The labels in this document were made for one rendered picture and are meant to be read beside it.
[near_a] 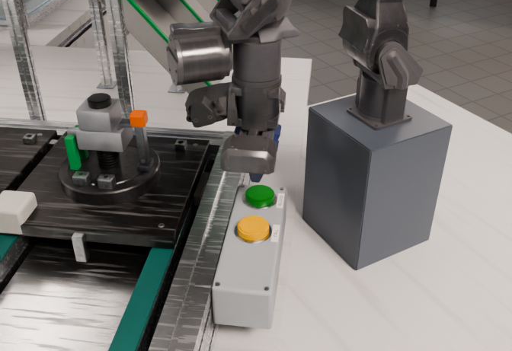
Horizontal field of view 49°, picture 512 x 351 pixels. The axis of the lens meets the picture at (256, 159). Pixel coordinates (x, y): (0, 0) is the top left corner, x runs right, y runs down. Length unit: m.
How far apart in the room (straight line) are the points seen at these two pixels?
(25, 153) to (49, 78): 0.56
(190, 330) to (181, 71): 0.27
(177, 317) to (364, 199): 0.29
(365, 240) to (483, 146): 0.45
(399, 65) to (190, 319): 0.38
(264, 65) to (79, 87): 0.80
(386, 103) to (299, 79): 0.65
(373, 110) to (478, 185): 0.35
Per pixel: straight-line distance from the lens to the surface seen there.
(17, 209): 0.77
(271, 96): 0.67
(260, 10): 0.61
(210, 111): 0.67
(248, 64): 0.65
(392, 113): 0.76
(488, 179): 1.08
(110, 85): 1.37
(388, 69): 0.72
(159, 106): 1.26
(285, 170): 1.03
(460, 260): 0.89
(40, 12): 1.90
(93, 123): 0.77
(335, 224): 0.83
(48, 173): 0.87
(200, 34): 0.64
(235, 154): 0.63
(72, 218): 0.77
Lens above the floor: 1.42
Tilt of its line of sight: 32 degrees down
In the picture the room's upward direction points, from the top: straight up
